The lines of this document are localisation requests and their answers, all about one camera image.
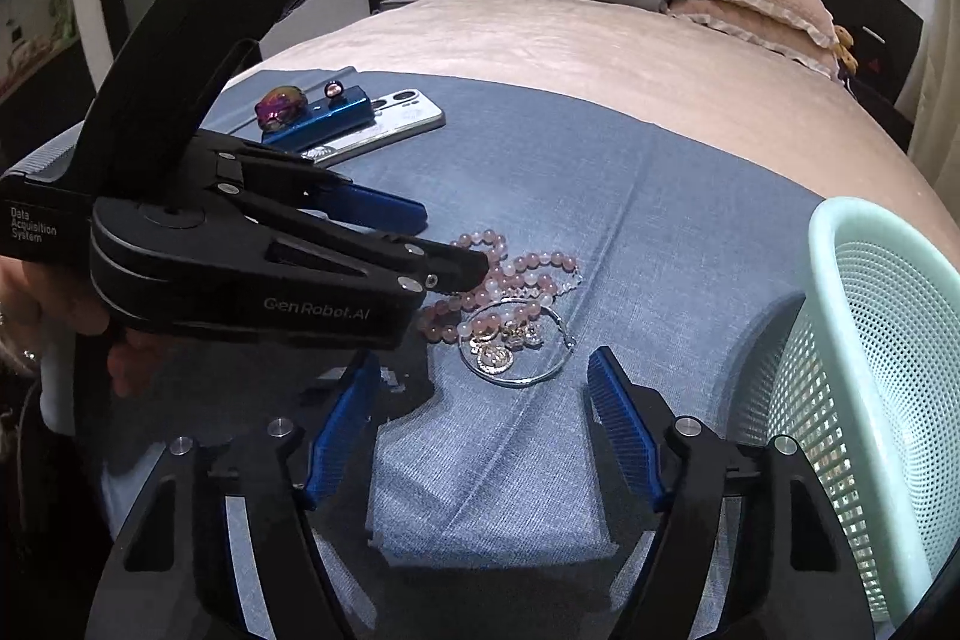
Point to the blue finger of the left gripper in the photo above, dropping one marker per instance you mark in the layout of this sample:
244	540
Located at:
378	210

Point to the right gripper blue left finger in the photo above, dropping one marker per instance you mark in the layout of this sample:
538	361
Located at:
170	572

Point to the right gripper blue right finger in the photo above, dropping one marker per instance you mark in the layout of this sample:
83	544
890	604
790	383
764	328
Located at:
793	573

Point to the gold charm earring cluster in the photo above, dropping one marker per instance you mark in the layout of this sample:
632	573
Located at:
495	346

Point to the person's left hand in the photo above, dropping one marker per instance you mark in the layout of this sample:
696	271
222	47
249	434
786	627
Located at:
34	296

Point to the white butterfly phone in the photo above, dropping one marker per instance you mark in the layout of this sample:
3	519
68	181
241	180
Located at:
397	117

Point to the blue metal box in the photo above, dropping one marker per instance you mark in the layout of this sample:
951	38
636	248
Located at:
336	112

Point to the iridescent purple round brooch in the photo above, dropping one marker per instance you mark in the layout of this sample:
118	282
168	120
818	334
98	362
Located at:
280	107

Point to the mint green plastic basket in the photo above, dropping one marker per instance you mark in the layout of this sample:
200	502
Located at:
861	369

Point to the blue grey cloth mat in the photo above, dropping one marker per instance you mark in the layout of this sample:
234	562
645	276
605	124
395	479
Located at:
473	510

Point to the lower pink frilled pillow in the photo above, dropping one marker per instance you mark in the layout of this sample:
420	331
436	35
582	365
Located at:
759	29

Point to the beige bed cover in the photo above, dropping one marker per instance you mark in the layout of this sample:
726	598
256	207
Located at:
699	83

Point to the beige curtain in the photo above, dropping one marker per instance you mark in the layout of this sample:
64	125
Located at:
934	141

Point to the black nightstand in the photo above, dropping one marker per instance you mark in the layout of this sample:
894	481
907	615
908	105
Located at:
894	123

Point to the brown plush toy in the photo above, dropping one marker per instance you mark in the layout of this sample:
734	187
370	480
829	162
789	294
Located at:
844	50

